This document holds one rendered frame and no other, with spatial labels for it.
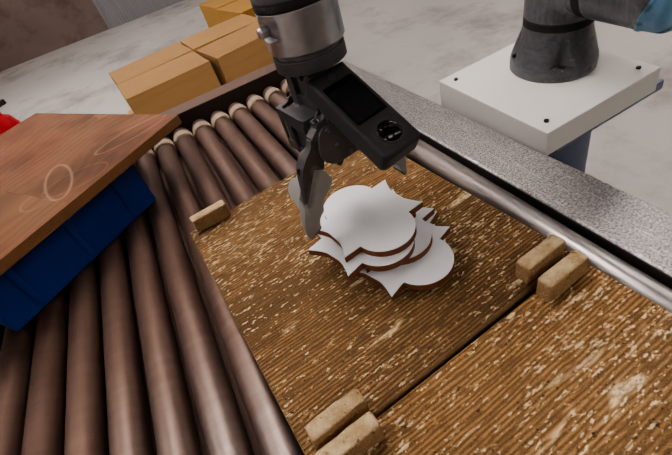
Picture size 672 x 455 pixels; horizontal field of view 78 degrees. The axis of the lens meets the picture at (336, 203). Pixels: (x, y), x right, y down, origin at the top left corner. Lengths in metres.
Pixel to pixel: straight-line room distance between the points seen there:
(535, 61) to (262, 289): 0.62
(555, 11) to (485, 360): 0.59
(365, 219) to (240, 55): 2.74
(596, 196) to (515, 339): 0.25
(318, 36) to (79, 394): 0.50
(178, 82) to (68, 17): 5.94
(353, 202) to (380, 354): 0.19
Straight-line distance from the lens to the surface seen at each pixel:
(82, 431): 0.60
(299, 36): 0.38
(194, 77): 3.11
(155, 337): 0.61
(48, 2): 8.90
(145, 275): 0.71
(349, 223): 0.51
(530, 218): 0.59
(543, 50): 0.86
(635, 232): 0.60
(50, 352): 0.72
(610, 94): 0.85
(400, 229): 0.49
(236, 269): 0.59
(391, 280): 0.48
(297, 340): 0.49
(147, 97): 3.07
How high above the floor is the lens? 1.33
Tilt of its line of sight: 39 degrees down
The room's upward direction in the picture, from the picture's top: 19 degrees counter-clockwise
